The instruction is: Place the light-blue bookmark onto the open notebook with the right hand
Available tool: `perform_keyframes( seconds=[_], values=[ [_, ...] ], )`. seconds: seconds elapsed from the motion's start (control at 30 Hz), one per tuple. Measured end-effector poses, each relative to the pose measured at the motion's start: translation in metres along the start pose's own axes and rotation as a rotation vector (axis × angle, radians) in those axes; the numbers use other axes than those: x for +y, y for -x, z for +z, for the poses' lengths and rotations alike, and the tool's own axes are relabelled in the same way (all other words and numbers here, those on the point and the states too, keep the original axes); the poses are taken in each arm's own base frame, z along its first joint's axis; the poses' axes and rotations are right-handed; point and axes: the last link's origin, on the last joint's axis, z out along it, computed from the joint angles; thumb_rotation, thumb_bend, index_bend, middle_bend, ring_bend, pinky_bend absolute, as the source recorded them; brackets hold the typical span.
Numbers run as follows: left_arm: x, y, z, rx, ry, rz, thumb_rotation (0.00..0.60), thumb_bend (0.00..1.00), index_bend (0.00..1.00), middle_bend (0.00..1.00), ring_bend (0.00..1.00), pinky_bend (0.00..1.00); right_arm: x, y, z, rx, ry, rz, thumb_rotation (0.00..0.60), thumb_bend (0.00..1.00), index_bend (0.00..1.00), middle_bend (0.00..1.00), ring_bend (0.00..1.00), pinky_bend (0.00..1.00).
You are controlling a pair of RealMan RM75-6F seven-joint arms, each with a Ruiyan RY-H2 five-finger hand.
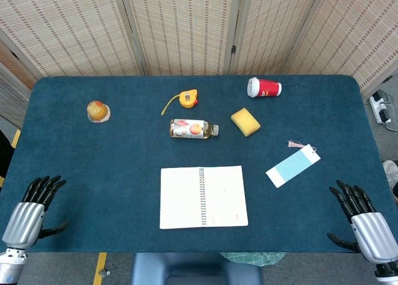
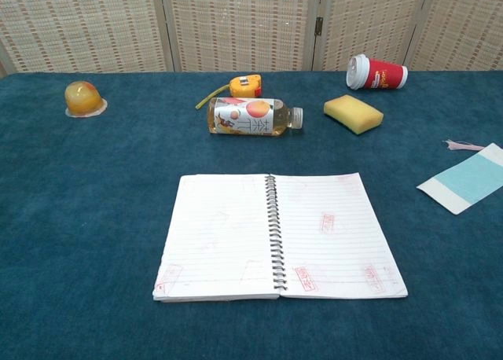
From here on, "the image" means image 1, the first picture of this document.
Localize orange tape measure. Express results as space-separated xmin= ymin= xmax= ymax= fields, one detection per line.
xmin=160 ymin=88 xmax=200 ymax=116

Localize white power cable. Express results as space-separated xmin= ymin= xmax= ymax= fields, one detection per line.
xmin=384 ymin=91 xmax=398 ymax=133

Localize yellow fruit jelly cup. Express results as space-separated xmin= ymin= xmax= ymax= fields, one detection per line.
xmin=86 ymin=100 xmax=111 ymax=124

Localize green checkered cloth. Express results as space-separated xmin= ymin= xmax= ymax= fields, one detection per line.
xmin=219 ymin=251 xmax=287 ymax=268

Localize black and silver right hand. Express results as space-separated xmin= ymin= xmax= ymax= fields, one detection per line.
xmin=326 ymin=179 xmax=398 ymax=266

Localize white shoe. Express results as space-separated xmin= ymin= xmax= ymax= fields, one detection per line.
xmin=382 ymin=159 xmax=398 ymax=203

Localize white spiral notebook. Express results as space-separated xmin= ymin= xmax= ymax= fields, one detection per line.
xmin=159 ymin=165 xmax=249 ymax=230

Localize black and silver left hand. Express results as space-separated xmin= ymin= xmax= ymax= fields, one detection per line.
xmin=1 ymin=175 xmax=71 ymax=250

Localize blue padded seat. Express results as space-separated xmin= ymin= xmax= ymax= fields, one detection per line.
xmin=131 ymin=252 xmax=264 ymax=285

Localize peach tea plastic bottle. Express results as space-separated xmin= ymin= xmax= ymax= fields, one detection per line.
xmin=169 ymin=119 xmax=220 ymax=140

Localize white power strip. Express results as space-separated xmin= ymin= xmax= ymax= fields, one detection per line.
xmin=369 ymin=90 xmax=392 ymax=124

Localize blue table cloth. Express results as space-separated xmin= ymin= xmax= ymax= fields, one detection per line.
xmin=0 ymin=75 xmax=398 ymax=254

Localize bamboo folding screen panel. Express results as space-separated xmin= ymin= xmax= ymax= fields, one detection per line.
xmin=229 ymin=0 xmax=326 ymax=76
xmin=285 ymin=0 xmax=398 ymax=90
xmin=119 ymin=0 xmax=242 ymax=77
xmin=0 ymin=32 xmax=43 ymax=130
xmin=0 ymin=0 xmax=147 ymax=78

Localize red paper cup white lid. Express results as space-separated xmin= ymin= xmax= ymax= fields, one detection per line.
xmin=247 ymin=77 xmax=283 ymax=98

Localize light blue paper tag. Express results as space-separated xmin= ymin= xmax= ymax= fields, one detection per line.
xmin=266 ymin=139 xmax=322 ymax=189

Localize yellow sponge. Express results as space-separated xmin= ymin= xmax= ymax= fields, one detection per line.
xmin=230 ymin=107 xmax=261 ymax=138

